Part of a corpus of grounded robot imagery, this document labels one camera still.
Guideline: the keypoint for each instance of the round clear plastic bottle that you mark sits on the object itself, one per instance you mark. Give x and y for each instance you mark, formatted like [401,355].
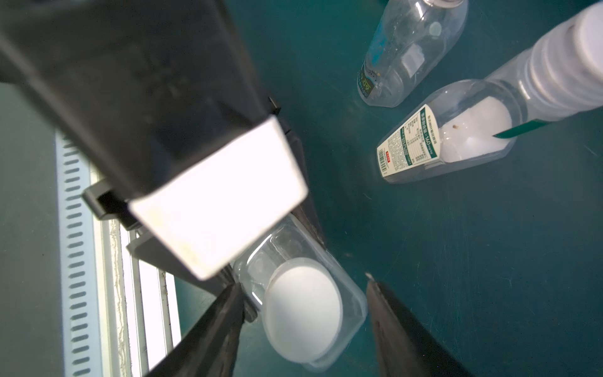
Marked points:
[411,39]

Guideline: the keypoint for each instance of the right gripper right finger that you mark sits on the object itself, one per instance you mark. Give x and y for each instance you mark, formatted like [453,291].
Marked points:
[403,346]

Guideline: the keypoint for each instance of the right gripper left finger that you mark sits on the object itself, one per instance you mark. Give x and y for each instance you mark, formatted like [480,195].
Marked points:
[210,347]

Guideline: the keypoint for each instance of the square clear plastic bottle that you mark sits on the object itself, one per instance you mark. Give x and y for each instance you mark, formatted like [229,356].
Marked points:
[287,240]

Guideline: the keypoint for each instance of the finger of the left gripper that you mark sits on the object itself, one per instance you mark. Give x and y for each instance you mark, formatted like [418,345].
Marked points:
[306,211]

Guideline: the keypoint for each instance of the tall clear labelled bottle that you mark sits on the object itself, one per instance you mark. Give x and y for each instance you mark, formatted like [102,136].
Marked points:
[464,124]

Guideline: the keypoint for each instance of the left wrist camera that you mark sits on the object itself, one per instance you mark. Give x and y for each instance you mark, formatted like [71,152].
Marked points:
[162,97]

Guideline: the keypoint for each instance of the white bottle cap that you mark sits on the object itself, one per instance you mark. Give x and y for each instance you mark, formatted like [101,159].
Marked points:
[562,73]
[302,311]

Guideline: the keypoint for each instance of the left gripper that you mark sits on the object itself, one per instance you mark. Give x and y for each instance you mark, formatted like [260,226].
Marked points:
[106,205]

